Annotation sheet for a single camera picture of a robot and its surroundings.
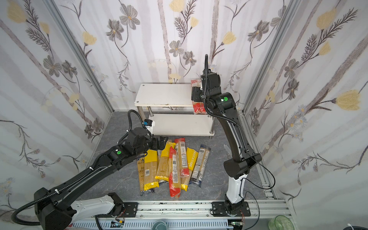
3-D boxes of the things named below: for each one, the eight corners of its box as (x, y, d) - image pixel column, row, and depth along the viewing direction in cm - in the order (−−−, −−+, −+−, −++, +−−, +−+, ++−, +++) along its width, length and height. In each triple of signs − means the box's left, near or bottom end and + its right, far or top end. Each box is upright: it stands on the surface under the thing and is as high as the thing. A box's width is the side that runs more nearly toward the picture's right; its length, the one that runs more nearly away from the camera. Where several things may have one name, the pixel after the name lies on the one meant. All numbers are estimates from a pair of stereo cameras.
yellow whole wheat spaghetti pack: (180, 178, 84) (180, 177, 82) (174, 140, 101) (174, 139, 99) (191, 176, 85) (192, 175, 83) (184, 139, 102) (184, 137, 100)
